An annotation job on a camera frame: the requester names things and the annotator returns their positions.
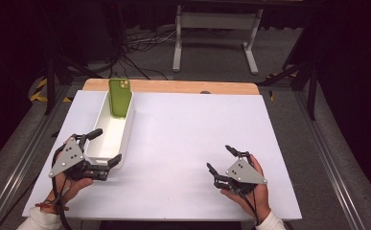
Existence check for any person's left hand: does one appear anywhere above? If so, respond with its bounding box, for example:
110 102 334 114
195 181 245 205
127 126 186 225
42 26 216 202
41 137 94 215

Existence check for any black metal stand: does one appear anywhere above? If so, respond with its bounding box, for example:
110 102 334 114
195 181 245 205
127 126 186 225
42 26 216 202
42 44 104 117
256 17 320 122

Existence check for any red wristband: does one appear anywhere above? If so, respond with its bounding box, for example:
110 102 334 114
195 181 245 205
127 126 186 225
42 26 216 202
35 198 70 213

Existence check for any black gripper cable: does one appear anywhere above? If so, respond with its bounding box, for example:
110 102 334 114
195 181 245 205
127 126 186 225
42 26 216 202
236 187 262 226
51 145 74 230

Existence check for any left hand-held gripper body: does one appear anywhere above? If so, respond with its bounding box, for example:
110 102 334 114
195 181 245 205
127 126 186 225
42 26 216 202
48 133 114 182

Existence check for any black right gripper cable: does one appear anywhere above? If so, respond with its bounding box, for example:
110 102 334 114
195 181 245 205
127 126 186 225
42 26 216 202
236 187 262 226

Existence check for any aluminium floor rail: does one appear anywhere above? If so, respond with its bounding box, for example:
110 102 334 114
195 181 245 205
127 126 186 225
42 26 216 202
292 90 371 230
0 84 76 230

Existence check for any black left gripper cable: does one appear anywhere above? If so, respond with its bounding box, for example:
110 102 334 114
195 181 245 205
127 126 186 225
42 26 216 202
51 145 74 230

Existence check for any yellow black floor tape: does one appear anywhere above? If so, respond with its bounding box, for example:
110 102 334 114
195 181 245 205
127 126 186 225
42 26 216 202
29 78 73 104

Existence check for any bundle of floor cables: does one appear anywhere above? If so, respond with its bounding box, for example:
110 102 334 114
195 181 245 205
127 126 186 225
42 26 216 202
119 25 178 81

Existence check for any white metal desk frame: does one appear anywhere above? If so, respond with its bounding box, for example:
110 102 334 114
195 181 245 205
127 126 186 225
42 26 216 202
172 4 265 76

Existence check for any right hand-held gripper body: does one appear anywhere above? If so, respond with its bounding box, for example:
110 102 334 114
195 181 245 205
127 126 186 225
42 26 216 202
213 151 268 196

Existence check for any person's right hand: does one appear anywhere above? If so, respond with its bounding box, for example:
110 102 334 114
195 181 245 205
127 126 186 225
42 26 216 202
220 153 272 224

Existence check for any white plastic storage box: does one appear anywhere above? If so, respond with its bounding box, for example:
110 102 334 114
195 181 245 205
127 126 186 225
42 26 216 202
83 90 136 170

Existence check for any green phone case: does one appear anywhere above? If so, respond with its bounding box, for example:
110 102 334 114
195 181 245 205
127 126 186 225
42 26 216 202
108 78 133 120

